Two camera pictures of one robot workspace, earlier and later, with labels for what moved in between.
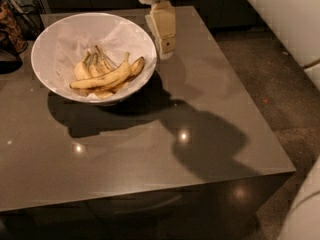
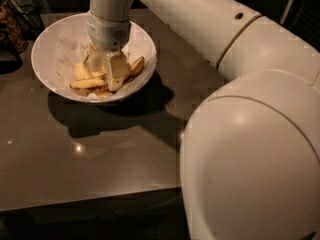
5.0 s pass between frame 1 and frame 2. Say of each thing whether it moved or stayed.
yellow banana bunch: stayed
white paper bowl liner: stayed
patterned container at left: stayed
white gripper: moved
